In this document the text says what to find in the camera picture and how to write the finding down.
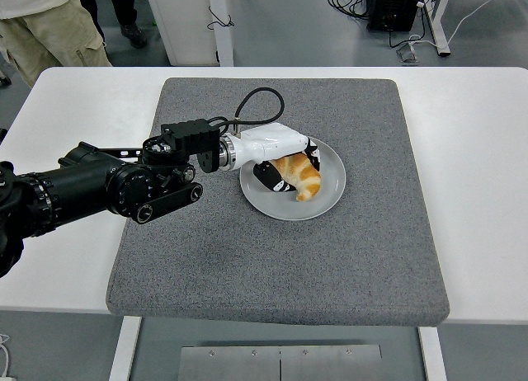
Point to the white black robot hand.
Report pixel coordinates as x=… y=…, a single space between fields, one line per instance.
x=272 y=144

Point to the golden croissant bread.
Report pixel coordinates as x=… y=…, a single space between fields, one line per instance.
x=305 y=179

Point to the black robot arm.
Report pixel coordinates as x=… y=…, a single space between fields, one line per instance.
x=82 y=183

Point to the round grey plate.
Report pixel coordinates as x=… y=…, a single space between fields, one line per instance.
x=321 y=199

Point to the grey metal plate with screws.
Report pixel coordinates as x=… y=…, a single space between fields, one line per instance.
x=247 y=364

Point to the grey felt mat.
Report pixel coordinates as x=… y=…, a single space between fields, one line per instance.
x=268 y=265

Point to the white cabinet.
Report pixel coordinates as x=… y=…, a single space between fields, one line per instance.
x=181 y=22

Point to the black computer case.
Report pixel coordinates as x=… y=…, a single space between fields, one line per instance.
x=396 y=10

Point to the white desk leg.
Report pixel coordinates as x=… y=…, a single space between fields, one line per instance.
x=437 y=26

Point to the person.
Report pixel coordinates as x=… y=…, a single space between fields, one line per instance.
x=49 y=30
x=123 y=6

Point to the white table leg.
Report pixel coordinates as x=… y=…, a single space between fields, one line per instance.
x=433 y=356
x=123 y=352

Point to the white furniture post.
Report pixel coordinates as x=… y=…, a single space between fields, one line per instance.
x=224 y=47

